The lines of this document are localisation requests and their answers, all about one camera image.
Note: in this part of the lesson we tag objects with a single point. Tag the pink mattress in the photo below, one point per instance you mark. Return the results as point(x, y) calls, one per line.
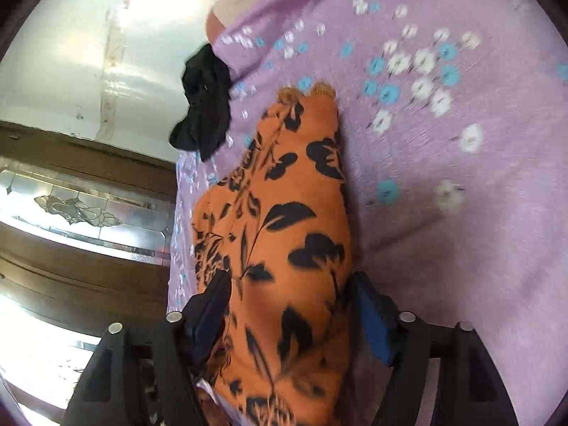
point(222, 17)

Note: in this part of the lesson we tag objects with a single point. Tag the wooden door with glass panel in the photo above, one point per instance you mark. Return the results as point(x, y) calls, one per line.
point(88, 266)

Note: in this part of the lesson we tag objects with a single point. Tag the black cloth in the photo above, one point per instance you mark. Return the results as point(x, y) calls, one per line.
point(206, 102)

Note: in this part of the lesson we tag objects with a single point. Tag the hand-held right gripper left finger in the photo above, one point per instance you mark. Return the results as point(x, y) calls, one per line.
point(212, 308)

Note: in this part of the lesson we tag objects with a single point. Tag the purple floral blanket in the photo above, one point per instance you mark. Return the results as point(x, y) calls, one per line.
point(443, 239)

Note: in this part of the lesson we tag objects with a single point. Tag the orange black floral garment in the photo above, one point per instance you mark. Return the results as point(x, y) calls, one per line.
point(284, 239)

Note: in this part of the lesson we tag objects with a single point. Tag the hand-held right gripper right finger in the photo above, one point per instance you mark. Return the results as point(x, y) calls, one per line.
point(375, 324)

